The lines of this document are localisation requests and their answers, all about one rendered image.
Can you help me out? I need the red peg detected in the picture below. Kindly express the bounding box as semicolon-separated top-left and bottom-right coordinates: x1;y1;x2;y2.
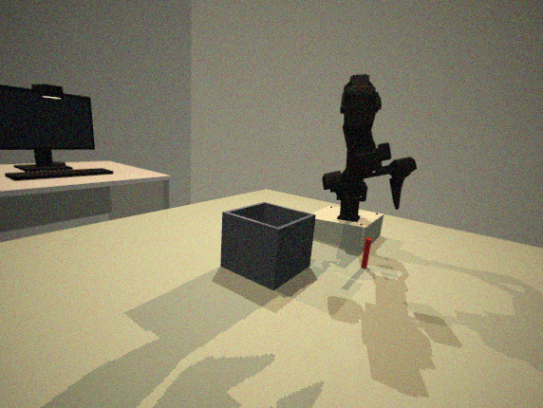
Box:
361;238;371;269

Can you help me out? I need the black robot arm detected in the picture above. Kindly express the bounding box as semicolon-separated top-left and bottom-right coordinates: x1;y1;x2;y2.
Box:
336;74;392;221

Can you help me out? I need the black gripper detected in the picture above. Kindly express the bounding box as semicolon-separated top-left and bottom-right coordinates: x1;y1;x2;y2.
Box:
322;139;417;217

